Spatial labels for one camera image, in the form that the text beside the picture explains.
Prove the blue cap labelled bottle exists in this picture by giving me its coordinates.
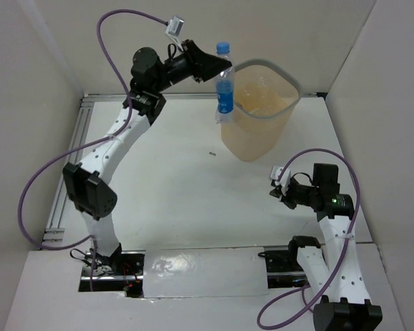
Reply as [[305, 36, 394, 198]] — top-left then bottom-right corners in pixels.
[[214, 41, 236, 125]]

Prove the clear bottle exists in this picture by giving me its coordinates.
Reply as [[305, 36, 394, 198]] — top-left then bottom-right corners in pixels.
[[240, 79, 277, 110]]

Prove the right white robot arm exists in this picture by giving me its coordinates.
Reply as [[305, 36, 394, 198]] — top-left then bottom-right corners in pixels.
[[270, 163, 382, 330]]

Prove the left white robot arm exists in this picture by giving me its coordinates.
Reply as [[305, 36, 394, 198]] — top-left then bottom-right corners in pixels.
[[63, 40, 232, 275]]

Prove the beige mesh waste bin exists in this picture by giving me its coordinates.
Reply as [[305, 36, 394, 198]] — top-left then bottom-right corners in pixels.
[[220, 59, 302, 162]]

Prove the white front cover panel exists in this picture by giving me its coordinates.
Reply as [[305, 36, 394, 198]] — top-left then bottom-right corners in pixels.
[[143, 247, 268, 299]]

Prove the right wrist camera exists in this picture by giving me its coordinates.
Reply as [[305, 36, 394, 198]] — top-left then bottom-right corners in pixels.
[[270, 165, 291, 194]]

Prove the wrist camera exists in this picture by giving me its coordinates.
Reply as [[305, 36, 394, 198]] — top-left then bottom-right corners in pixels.
[[165, 15, 185, 52], [270, 165, 291, 194]]

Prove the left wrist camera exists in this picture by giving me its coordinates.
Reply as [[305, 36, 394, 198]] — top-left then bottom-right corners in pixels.
[[165, 15, 185, 52]]

